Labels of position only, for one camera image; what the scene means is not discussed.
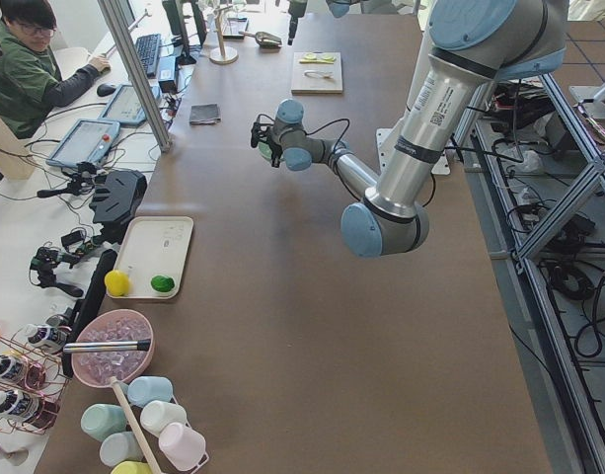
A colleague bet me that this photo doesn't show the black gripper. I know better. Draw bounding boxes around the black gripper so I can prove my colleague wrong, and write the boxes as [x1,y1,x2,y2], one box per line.
[287,0,302,45]
[251,115,282,168]

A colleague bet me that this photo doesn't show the light green bowl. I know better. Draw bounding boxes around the light green bowl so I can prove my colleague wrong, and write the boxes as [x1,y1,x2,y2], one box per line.
[258,142,272,161]

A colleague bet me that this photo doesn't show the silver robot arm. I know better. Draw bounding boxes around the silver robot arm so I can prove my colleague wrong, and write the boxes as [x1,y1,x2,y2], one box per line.
[251,0,568,258]
[287,0,372,45]

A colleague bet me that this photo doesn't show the pink bowl of ice cubes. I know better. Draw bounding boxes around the pink bowl of ice cubes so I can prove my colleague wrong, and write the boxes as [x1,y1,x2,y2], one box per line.
[67,309,155,388]

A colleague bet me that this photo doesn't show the metal scoop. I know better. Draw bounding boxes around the metal scoop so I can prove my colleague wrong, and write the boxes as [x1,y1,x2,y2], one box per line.
[242,31,282,48]

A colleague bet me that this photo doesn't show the grey folded cloth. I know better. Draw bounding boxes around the grey folded cloth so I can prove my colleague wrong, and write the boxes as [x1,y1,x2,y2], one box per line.
[189,103,221,125]

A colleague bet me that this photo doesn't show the yellow plastic knife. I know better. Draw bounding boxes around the yellow plastic knife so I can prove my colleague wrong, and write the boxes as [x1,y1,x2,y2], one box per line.
[298,57,329,64]

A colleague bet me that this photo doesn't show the wooden cutting board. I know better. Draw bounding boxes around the wooden cutting board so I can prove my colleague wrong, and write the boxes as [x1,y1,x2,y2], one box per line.
[290,51,343,95]

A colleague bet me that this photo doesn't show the wooden mug tree stand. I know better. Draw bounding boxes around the wooden mug tree stand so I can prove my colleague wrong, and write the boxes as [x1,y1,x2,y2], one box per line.
[209,5,239,65]

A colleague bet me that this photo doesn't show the upper teach pendant tablet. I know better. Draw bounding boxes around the upper teach pendant tablet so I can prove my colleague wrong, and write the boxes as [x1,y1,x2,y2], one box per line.
[99,84,146,127]

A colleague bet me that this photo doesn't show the teach pendant tablet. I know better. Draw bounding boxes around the teach pendant tablet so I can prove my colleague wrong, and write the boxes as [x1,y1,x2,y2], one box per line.
[46,118,120,169]
[99,84,146,127]

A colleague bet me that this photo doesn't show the black keyboard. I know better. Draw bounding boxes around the black keyboard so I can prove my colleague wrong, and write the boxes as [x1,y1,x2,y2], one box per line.
[134,34,162,78]

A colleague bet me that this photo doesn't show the cream rabbit tray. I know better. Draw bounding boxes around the cream rabbit tray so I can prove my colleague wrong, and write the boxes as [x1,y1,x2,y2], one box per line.
[106,216,193,300]

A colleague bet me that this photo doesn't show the black computer mouse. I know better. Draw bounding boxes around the black computer mouse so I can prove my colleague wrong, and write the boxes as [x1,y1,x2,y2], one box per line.
[96,83,116,97]

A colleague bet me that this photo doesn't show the lower teach pendant tablet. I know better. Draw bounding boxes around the lower teach pendant tablet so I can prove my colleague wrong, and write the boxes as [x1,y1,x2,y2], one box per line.
[46,118,120,169]

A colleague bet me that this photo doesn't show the green lime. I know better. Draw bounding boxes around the green lime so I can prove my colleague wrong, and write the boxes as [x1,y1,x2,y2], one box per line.
[150,275,176,293]

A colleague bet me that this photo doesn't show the yellow lemon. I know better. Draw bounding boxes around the yellow lemon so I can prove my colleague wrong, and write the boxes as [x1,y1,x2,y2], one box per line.
[104,270,130,297]

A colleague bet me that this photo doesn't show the person in green shirt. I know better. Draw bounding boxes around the person in green shirt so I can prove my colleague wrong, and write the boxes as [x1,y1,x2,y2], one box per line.
[0,0,111,139]

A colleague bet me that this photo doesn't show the blue plastic cup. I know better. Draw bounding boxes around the blue plastic cup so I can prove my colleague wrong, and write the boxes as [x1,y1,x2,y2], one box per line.
[127,376,174,408]

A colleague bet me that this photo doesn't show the white plastic cup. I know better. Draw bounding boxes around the white plastic cup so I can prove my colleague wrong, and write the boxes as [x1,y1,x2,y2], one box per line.
[140,400,188,436]

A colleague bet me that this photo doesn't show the pink plastic cup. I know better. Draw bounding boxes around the pink plastic cup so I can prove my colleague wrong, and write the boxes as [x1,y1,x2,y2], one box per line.
[158,422,209,472]

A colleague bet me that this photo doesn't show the green plastic cup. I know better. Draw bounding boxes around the green plastic cup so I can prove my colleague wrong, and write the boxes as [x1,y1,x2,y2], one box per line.
[80,404,127,441]

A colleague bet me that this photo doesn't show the pale teal plastic cup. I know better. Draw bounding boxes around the pale teal plastic cup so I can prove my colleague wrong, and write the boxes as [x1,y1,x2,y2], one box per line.
[99,432,143,467]

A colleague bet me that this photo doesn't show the yellow plastic cup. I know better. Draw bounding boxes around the yellow plastic cup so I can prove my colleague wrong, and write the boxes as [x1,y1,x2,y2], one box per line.
[111,460,152,474]

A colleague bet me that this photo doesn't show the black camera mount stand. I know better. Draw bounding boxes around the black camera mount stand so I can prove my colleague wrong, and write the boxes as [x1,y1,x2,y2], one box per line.
[89,170,147,246]

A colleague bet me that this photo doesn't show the aluminium frame post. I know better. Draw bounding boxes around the aluminium frame post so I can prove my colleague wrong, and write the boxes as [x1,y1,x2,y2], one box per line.
[98,0,172,153]

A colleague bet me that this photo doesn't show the wooden cup rack handle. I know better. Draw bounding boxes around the wooden cup rack handle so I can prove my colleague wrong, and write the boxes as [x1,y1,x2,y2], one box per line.
[110,376,162,474]

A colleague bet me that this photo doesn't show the copper wire bottle rack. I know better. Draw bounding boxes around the copper wire bottle rack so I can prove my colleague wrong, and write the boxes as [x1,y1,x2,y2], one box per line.
[0,331,69,435]

